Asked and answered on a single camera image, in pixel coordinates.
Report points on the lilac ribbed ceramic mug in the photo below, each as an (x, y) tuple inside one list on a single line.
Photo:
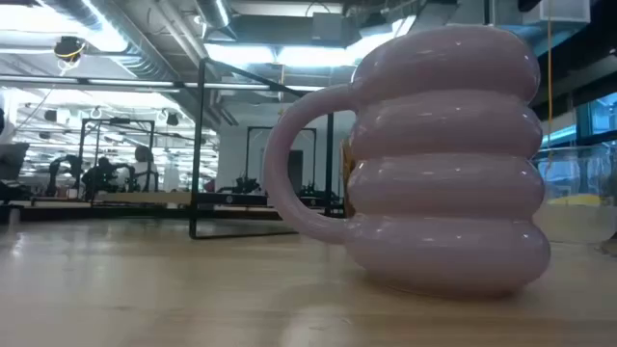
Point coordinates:
[(448, 193)]

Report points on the person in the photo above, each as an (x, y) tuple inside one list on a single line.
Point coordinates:
[(144, 168)]

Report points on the amber faceted tumbler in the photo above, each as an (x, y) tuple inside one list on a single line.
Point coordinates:
[(348, 178)]

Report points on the black background robot arm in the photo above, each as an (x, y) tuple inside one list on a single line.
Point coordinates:
[(62, 168)]

